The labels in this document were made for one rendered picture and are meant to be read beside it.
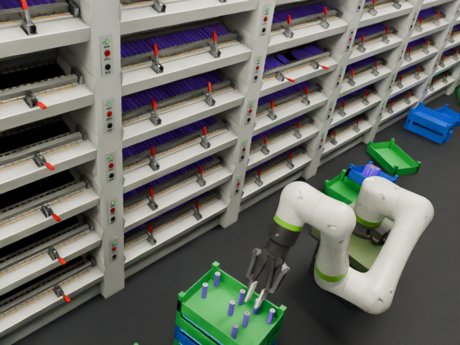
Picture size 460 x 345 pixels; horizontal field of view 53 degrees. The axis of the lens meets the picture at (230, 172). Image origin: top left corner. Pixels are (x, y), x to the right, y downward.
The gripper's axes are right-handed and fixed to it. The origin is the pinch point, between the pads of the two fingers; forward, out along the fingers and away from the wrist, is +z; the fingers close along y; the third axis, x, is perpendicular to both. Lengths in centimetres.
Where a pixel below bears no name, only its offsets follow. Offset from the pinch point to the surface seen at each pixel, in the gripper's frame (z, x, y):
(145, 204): 1, -16, 63
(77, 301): 46, 1, 67
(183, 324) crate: 21.4, 5.1, 17.6
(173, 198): -3, -27, 58
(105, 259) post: 23, -1, 61
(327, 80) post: -72, -109, 44
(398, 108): -74, -227, 27
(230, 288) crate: 8.5, -10.2, 12.6
